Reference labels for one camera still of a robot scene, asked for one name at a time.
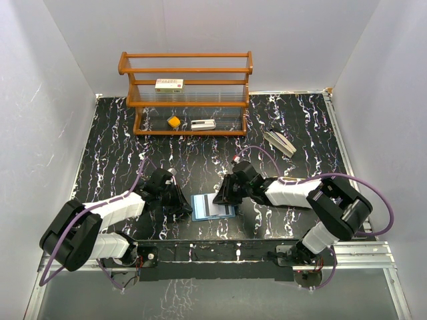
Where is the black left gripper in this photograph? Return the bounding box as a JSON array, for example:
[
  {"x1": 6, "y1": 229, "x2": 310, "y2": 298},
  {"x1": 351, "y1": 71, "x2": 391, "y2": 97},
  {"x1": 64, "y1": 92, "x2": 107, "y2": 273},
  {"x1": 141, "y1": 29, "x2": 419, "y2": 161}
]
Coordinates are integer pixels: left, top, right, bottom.
[{"x1": 157, "y1": 182, "x2": 193, "y2": 215}]

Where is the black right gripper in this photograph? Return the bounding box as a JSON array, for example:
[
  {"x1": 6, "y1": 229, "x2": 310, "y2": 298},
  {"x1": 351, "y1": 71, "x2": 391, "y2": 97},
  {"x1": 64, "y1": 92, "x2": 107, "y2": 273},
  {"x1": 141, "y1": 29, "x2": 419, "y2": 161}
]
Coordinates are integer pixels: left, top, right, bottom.
[{"x1": 213, "y1": 174, "x2": 252, "y2": 205}]

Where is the blue leather card holder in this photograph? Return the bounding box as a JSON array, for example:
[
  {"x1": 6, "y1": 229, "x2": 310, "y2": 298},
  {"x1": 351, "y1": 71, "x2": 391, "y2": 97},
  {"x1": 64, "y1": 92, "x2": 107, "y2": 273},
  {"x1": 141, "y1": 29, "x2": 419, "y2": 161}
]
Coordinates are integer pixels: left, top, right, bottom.
[{"x1": 191, "y1": 194, "x2": 236, "y2": 222}]

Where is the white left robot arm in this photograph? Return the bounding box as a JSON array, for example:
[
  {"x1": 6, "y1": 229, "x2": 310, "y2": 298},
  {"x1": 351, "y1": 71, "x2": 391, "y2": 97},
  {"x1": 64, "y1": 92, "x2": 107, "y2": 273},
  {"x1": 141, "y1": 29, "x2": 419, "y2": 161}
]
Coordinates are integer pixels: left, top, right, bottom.
[{"x1": 39, "y1": 168, "x2": 192, "y2": 271}]

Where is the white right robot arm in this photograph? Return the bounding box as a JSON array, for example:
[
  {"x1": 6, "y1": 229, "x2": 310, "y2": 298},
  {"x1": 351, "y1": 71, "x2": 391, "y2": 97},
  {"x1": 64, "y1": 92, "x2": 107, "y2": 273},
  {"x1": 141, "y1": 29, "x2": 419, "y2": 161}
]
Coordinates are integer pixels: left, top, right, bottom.
[{"x1": 213, "y1": 161, "x2": 373, "y2": 265}]

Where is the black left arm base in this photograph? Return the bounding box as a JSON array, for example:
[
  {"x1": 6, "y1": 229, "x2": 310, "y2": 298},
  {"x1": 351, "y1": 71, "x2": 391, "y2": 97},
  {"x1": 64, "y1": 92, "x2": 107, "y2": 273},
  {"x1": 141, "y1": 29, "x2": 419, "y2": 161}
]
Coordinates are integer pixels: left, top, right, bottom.
[{"x1": 96, "y1": 245, "x2": 158, "y2": 293}]

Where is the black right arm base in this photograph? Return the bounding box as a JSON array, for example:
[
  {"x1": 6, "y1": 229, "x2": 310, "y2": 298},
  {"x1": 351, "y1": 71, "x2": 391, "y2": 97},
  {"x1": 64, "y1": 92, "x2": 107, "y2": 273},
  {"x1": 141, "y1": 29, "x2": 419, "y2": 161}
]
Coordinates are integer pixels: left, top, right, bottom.
[{"x1": 266, "y1": 245, "x2": 338, "y2": 292}]

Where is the beige oval tray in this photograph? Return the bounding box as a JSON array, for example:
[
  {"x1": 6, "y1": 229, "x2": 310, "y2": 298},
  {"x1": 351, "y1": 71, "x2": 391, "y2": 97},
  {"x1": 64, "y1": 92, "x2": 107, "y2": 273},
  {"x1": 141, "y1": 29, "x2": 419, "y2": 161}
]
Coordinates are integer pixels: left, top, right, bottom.
[{"x1": 275, "y1": 177, "x2": 321, "y2": 209}]

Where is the white grey stapler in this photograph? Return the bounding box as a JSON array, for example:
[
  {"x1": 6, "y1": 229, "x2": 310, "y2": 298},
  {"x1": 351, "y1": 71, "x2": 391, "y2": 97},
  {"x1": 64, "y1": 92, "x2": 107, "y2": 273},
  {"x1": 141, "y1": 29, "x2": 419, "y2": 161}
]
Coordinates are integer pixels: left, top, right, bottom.
[{"x1": 191, "y1": 119, "x2": 216, "y2": 131}]

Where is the yellow square block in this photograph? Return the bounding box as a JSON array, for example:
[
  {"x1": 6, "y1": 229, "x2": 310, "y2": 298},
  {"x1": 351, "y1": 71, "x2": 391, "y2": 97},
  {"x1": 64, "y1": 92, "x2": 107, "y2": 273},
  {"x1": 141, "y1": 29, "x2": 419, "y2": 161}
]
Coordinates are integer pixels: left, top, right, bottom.
[{"x1": 167, "y1": 116, "x2": 181, "y2": 129}]

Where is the brown wooden shelf rack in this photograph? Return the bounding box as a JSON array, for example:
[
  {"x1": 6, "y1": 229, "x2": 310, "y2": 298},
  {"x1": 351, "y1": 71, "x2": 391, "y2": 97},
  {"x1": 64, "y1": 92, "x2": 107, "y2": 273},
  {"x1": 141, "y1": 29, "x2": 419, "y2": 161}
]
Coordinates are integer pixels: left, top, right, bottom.
[{"x1": 117, "y1": 51, "x2": 254, "y2": 136}]

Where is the white red paper box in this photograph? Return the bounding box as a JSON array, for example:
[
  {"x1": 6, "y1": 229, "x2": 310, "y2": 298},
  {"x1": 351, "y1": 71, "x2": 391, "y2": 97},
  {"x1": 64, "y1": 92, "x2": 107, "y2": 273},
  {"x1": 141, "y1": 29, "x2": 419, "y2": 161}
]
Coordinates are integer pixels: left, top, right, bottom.
[{"x1": 155, "y1": 79, "x2": 184, "y2": 93}]

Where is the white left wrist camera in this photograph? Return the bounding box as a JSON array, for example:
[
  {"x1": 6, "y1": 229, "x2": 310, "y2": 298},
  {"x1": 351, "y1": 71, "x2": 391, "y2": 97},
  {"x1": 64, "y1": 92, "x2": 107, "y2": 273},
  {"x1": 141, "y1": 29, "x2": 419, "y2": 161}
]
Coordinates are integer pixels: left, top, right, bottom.
[{"x1": 166, "y1": 168, "x2": 177, "y2": 185}]

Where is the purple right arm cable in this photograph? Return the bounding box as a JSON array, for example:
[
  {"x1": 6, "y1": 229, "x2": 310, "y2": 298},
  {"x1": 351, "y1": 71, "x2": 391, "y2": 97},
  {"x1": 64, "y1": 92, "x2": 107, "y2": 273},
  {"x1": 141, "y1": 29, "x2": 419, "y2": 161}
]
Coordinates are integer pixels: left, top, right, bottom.
[{"x1": 236, "y1": 145, "x2": 395, "y2": 234}]

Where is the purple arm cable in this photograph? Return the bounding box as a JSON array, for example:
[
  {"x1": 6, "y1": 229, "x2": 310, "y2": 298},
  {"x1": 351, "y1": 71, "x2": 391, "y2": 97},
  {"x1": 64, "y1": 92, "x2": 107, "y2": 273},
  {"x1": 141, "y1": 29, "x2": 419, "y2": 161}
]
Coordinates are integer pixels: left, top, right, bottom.
[
  {"x1": 38, "y1": 158, "x2": 157, "y2": 291},
  {"x1": 236, "y1": 145, "x2": 395, "y2": 234}
]

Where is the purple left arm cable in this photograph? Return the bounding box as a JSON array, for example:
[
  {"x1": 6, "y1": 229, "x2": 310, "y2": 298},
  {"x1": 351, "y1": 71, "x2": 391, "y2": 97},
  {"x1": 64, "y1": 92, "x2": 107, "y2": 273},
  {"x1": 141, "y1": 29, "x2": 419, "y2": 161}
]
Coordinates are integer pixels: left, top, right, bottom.
[{"x1": 38, "y1": 158, "x2": 157, "y2": 291}]

